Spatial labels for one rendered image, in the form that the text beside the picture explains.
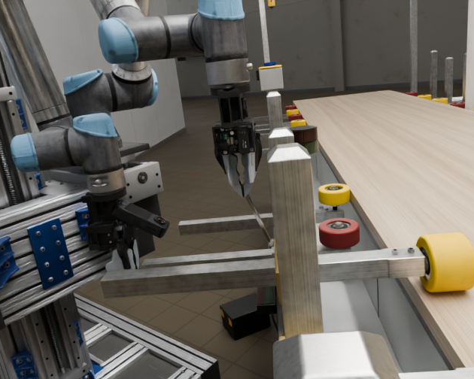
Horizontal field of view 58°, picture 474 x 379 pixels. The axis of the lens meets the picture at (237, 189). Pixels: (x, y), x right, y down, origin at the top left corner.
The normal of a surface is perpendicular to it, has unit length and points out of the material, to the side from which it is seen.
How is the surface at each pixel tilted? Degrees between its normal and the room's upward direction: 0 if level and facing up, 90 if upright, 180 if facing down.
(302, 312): 90
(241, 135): 90
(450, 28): 90
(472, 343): 0
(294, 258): 90
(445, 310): 0
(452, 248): 34
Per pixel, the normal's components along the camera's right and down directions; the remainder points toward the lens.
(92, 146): 0.13, 0.27
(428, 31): -0.63, 0.29
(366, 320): -0.12, -0.95
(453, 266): -0.10, 0.00
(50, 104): 0.48, 0.13
